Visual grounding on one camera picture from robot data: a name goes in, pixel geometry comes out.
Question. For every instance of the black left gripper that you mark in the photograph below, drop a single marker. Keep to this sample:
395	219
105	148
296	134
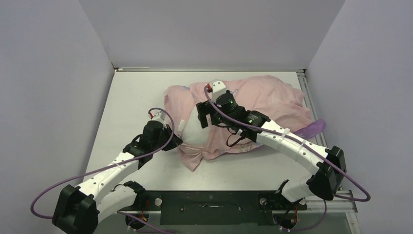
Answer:
175	142

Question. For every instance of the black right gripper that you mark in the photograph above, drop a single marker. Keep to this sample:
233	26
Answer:
204	108

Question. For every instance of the purple Elsa print pillowcase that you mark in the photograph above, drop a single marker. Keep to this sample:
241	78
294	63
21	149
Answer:
282	102

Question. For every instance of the white pillow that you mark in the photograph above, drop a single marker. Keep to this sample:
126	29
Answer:
191	132

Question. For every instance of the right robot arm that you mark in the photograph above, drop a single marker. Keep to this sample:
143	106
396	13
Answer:
325	166

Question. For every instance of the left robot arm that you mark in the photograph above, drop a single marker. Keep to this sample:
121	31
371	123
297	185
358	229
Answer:
80	208

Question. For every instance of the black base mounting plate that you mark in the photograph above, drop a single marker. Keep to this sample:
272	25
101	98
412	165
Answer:
213	207

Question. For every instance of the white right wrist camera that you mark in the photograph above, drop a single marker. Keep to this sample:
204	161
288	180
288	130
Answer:
216	88

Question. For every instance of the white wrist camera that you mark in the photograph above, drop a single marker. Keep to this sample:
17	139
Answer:
159	116
216	88

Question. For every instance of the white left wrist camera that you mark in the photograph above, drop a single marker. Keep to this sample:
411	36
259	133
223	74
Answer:
159	116

